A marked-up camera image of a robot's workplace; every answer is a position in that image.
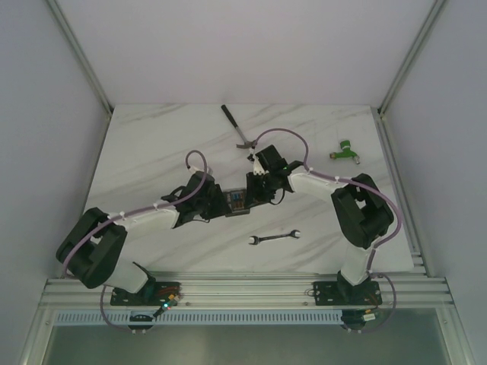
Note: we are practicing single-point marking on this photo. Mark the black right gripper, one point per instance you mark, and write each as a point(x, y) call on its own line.
point(253, 198)

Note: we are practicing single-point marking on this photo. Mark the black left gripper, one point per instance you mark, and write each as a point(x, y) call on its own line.
point(219, 201)

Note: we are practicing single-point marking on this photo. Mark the steel open-end wrench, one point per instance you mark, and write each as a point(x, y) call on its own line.
point(256, 240)

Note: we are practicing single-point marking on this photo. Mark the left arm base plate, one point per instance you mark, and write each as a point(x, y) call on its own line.
point(152, 294)

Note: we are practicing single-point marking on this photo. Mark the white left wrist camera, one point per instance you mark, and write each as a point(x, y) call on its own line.
point(195, 171)

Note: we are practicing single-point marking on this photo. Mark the aluminium frame rail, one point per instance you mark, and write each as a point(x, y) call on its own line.
point(77, 51)

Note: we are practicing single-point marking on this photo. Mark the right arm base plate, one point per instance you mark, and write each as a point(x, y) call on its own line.
point(337, 293)

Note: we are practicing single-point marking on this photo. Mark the slotted cable duct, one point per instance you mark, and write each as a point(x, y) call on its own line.
point(120, 317)

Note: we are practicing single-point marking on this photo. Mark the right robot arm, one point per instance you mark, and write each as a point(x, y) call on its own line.
point(361, 210)

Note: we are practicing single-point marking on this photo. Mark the claw hammer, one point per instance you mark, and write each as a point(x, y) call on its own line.
point(245, 142)

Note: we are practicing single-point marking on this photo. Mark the black fuse box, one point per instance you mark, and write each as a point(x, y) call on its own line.
point(236, 203)

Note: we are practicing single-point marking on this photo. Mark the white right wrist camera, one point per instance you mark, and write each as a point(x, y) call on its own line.
point(258, 169)

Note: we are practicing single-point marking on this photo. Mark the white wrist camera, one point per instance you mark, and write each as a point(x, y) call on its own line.
point(195, 171)
point(258, 169)

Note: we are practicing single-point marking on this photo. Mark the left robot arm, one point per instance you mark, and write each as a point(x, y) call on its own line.
point(92, 250)

